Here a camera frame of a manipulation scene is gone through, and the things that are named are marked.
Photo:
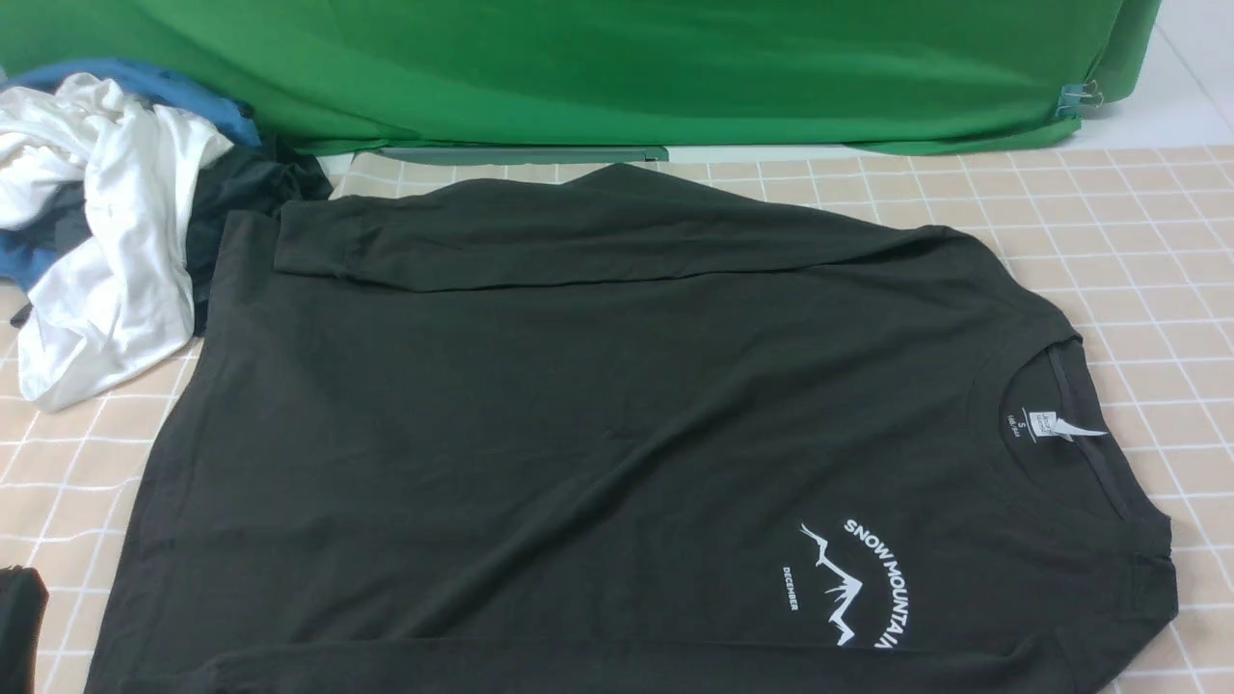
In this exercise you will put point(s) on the green backdrop cloth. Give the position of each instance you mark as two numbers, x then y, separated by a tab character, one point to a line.
894	77

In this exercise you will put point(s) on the metal binder clip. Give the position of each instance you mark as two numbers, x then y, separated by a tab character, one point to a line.
1077	99

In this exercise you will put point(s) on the dark teal crumpled garment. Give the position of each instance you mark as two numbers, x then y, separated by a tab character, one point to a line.
246	179

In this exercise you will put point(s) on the blue crumpled garment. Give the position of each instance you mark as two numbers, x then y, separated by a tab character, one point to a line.
164	92

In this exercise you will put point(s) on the dark gray long-sleeved shirt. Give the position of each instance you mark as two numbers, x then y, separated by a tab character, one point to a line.
629	434

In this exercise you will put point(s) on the white crumpled garment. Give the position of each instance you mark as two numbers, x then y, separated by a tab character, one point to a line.
121	301

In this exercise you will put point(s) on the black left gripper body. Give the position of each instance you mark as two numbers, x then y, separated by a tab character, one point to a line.
23	601

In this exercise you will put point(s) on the peach grid tablecloth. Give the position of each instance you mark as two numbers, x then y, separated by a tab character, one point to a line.
1134	244

